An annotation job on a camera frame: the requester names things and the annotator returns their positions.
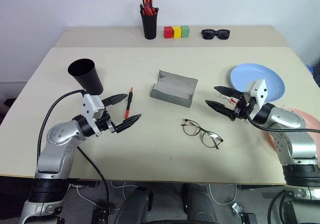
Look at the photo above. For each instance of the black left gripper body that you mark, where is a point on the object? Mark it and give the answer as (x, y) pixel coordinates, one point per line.
(106, 121)

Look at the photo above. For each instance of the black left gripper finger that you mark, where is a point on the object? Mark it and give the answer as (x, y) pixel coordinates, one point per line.
(116, 99)
(128, 123)

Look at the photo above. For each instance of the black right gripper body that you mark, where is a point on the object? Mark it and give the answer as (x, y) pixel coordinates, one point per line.
(241, 109)

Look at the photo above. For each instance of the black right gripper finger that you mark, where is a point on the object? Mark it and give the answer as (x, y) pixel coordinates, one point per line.
(228, 91)
(221, 108)

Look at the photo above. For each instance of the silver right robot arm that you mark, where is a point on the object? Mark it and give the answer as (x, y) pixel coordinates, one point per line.
(295, 144)

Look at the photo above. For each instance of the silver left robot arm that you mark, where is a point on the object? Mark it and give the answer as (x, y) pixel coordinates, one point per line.
(56, 144)

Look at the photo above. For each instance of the small white red wrapper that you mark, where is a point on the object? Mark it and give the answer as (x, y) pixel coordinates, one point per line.
(230, 99)

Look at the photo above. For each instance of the red and black pen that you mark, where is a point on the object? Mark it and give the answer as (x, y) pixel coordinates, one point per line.
(129, 101)

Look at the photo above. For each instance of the light blue plate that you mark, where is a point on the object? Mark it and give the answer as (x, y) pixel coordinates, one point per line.
(250, 76)

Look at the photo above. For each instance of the thin-framed clear eyeglasses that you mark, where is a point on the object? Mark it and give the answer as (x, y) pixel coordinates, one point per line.
(202, 133)

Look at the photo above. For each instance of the empty black plastic cup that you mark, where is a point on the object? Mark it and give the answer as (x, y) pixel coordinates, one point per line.
(86, 75)

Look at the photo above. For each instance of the grey open glasses case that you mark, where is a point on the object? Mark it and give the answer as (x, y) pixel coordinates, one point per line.
(175, 88)

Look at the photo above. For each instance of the black sunglasses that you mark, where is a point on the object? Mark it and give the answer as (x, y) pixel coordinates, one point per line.
(215, 34)

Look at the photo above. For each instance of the pink plate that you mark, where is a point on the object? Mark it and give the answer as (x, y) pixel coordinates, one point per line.
(307, 116)

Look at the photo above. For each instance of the green cube block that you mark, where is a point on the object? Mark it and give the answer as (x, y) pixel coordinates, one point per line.
(185, 31)

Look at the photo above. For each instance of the yellow cube block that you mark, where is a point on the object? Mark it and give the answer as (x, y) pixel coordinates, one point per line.
(177, 32)

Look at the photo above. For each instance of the blue object behind table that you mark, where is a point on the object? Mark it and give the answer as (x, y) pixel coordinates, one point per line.
(310, 69)

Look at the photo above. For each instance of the black pen holder cup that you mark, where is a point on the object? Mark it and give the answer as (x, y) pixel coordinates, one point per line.
(149, 25)

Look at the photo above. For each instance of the dark rounded shape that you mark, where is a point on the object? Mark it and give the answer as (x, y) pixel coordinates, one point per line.
(135, 206)
(200, 204)

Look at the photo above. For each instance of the red cube block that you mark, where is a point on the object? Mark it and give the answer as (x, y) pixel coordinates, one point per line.
(168, 32)

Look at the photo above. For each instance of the red marker pen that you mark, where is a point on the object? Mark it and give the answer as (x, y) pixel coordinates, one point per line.
(147, 10)

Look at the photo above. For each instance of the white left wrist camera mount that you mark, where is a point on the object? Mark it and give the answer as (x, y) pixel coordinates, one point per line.
(88, 109)

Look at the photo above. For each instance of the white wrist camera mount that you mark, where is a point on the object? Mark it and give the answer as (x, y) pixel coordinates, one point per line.
(260, 91)
(88, 109)

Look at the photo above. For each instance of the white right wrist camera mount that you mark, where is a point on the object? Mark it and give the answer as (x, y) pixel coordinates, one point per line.
(260, 91)

